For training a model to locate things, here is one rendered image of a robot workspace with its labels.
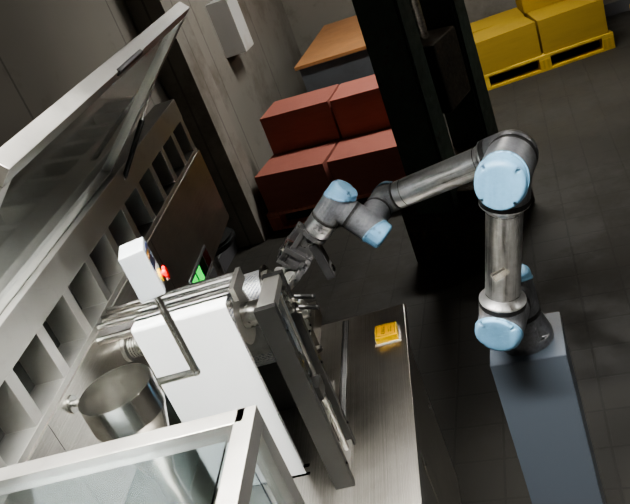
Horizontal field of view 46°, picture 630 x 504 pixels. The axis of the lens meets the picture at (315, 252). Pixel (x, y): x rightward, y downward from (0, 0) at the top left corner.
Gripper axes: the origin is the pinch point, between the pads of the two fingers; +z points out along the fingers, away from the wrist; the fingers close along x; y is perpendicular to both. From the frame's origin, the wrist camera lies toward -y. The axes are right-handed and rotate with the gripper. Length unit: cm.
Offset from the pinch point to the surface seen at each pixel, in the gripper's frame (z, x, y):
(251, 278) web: 1.5, -0.3, 9.7
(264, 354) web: 10.1, 16.4, -1.2
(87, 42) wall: 62, -253, 123
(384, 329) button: 6.1, -18.3, -36.8
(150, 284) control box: -20, 56, 34
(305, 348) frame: -6.4, 30.1, -5.1
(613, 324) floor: 2, -115, -160
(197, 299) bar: -4.9, 30.1, 22.6
